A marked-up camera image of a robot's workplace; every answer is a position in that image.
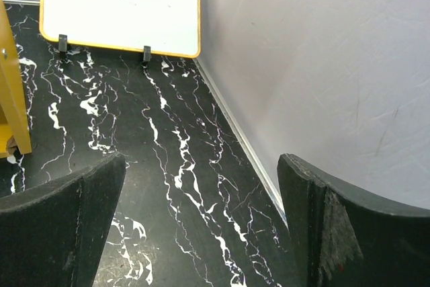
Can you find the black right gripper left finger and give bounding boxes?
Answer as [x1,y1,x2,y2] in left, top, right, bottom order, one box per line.
[1,153,126,286]

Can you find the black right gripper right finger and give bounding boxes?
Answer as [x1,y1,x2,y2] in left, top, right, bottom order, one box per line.
[277,154,429,286]

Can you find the yellow shelf with coloured boards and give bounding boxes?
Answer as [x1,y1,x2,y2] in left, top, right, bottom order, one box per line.
[1,2,32,159]

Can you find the black whiteboard stand clip left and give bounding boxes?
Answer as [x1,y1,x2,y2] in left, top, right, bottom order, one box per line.
[58,34,68,53]

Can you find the black whiteboard stand clip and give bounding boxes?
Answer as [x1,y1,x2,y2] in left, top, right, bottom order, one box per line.
[58,34,68,53]
[142,46,151,63]

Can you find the black whiteboard stand clip right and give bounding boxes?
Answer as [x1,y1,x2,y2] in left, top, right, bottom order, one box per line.
[142,46,151,63]

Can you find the small whiteboard with yellow frame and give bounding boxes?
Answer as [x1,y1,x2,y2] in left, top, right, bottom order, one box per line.
[39,0,202,58]

